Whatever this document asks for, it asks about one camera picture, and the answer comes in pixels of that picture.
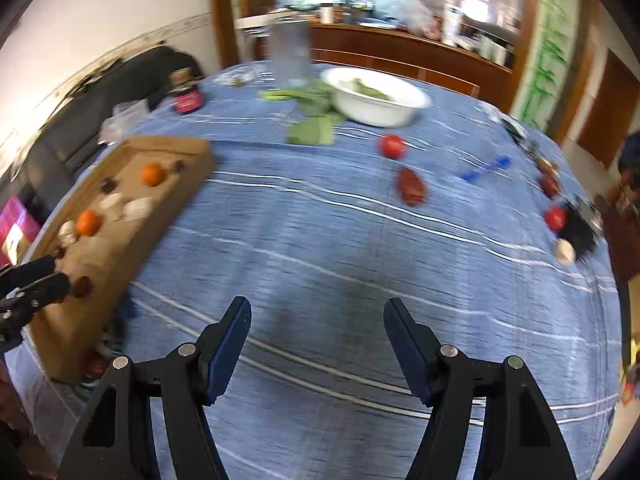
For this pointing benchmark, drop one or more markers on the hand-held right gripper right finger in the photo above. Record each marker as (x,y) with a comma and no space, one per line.
(410,355)

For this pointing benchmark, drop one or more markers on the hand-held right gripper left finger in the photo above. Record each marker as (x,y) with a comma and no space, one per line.
(227,350)

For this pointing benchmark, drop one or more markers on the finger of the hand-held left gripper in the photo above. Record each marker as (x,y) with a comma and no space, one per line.
(45,290)
(30,267)

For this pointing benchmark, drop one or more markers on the red jujube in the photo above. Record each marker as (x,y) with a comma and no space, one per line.
(59,253)
(81,286)
(550,186)
(411,186)

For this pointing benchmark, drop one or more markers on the brown cardboard box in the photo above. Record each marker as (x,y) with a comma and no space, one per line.
(115,242)

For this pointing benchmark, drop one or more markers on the orange mandarin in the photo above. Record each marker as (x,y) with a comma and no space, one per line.
(152,175)
(88,223)

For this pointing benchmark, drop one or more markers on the red package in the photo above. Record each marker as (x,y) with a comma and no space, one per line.
(15,227)

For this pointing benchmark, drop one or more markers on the peeled white sugarcane piece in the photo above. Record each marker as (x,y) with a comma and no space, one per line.
(112,201)
(138,208)
(67,231)
(565,252)

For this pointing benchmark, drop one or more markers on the clear plastic bag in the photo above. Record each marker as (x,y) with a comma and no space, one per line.
(122,121)

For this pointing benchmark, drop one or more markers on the black sofa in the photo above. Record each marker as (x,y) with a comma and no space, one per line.
(100,95)

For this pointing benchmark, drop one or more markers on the blue marker pen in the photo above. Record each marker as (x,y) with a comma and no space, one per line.
(482,170)

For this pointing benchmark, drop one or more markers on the red tomato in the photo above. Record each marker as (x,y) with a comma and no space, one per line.
(555,218)
(391,146)

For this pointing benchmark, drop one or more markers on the black box device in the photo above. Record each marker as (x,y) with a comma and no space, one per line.
(580,232)

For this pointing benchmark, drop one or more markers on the dark jar with red label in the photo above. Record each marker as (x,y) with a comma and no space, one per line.
(186,95)

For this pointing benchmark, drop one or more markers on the leafy green vegetable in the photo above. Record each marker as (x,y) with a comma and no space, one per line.
(370,91)
(312,130)

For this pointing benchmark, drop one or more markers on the wooden stair railing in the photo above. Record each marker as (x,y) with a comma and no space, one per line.
(622,230)

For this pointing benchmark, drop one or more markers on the black key bunch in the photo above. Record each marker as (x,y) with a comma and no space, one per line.
(517,132)

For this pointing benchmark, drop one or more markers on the white basin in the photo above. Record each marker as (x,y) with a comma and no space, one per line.
(380,107)

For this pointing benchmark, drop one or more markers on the dark blue jacket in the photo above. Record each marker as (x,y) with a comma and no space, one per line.
(631,160)

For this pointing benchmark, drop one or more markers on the wooden counter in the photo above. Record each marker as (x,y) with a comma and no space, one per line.
(400,55)

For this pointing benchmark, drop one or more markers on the clear plastic container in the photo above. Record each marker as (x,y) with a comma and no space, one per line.
(290,55)

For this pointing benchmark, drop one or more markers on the brown wooden door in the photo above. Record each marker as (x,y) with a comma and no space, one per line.
(612,110)

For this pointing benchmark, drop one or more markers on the plastic bag with red contents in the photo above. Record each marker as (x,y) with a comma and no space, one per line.
(420,17)

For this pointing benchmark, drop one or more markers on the green bamboo wall decal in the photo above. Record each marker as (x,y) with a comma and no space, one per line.
(547,50)

